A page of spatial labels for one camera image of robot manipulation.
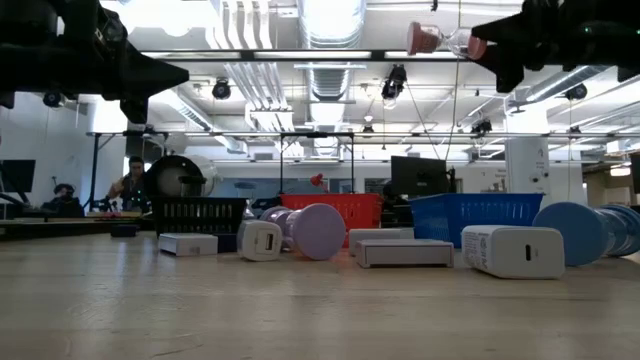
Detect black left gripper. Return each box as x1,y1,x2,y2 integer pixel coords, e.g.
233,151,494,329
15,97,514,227
49,0,190,125

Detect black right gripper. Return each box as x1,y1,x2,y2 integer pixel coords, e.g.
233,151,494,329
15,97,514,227
470,0,606,94

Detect pink capped hourglass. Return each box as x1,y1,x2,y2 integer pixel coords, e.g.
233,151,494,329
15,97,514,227
406,21,489,61

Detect black capped hourglass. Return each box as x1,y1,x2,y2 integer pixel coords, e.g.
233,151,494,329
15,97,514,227
178,175,207,198

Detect small blue capped hourglass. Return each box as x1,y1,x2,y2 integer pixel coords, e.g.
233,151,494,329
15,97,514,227
233,180,258,220

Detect white box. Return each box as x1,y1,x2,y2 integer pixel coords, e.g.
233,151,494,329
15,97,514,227
355,238,455,269
348,227,416,256
158,232,219,257

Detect large blue capped hourglass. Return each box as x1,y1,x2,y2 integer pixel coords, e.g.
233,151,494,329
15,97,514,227
531,200,640,268

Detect large white wall charger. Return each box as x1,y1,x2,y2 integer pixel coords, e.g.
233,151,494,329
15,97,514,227
460,224,567,280

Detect person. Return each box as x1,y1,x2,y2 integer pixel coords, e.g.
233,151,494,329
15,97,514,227
106,155,151,214
40,183,85,219

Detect black plastic basket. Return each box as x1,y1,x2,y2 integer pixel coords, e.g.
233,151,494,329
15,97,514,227
151,196,250,246

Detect black computer monitor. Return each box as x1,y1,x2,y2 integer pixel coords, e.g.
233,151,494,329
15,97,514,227
390,155,449,198
0,159,37,194

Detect blue plastic basket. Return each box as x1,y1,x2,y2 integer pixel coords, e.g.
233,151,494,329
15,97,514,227
408,192,544,250

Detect small white cube charger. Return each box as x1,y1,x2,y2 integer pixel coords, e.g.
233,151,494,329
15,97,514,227
236,219,284,263

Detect small red background object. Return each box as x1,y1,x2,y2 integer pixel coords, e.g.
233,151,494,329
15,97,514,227
309,172,330,194

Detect red plastic basket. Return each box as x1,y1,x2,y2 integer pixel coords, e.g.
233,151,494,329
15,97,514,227
278,193,385,249

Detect purple capped hourglass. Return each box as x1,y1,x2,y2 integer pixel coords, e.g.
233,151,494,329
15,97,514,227
258,202,347,262

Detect black overhead frame beam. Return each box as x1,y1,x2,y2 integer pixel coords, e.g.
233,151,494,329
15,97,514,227
139,48,474,63

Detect silver ventilation duct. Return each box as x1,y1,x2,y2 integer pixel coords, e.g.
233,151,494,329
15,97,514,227
297,0,369,101

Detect black background rig frame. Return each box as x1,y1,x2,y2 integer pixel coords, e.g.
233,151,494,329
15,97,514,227
278,131,357,196

